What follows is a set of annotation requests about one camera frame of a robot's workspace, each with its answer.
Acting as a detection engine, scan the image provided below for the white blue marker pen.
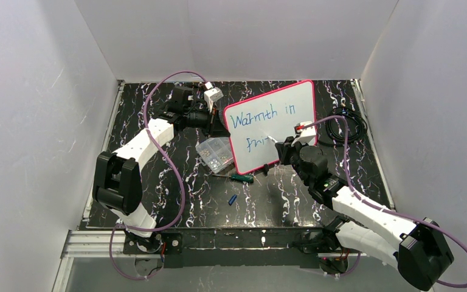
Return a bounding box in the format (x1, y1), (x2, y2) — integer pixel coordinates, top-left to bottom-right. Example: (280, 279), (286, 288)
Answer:
(267, 135), (278, 144)

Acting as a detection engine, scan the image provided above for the pink framed whiteboard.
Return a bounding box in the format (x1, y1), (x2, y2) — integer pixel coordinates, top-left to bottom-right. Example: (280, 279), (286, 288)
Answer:
(223, 80), (316, 174)

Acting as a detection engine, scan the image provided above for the blue marker cap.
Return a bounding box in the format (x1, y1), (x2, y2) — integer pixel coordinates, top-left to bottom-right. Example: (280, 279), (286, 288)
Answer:
(228, 195), (238, 206)

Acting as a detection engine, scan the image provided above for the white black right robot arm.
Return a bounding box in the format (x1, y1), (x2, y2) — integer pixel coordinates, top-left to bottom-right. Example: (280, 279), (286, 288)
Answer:
(275, 137), (454, 291)

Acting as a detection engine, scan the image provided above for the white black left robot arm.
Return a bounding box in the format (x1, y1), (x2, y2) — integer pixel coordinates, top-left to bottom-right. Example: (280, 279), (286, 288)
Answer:
(92, 82), (230, 238)

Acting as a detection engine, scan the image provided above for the clear plastic screw box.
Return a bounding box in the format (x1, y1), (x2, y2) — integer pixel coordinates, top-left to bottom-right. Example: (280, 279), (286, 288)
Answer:
(195, 137), (234, 174)

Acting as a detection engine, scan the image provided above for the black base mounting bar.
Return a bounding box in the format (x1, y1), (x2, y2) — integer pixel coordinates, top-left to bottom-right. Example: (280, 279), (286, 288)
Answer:
(123, 227), (358, 273)

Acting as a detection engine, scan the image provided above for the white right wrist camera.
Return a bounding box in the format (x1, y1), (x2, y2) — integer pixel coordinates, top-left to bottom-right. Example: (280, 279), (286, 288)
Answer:
(291, 121), (317, 146)

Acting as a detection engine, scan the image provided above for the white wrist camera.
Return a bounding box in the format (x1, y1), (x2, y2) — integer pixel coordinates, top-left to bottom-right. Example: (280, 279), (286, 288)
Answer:
(291, 121), (317, 146)
(204, 82), (224, 112)

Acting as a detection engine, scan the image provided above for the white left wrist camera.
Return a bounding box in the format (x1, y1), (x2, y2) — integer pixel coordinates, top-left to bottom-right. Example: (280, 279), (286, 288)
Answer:
(204, 82), (224, 112)

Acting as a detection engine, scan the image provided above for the green handled screwdriver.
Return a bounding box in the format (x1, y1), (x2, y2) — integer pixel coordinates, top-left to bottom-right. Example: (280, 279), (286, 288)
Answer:
(213, 174), (254, 184)

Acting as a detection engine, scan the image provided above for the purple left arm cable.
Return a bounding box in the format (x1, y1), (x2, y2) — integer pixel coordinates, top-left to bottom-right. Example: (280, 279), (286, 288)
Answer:
(108, 70), (208, 282)

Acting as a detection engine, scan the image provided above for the large coiled black cable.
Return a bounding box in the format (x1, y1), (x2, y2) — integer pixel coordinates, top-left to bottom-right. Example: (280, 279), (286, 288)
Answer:
(325, 106), (368, 147)

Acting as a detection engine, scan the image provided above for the aluminium rail right edge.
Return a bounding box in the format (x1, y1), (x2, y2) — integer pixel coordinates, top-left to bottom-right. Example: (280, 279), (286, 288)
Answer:
(350, 78), (396, 210)

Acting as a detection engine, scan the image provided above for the aluminium rail edge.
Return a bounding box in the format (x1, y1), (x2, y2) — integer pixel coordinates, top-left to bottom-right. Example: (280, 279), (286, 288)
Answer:
(52, 80), (125, 292)
(350, 78), (396, 210)

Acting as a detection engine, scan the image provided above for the aluminium rail left edge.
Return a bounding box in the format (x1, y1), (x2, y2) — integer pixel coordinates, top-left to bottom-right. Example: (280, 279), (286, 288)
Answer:
(52, 80), (125, 292)

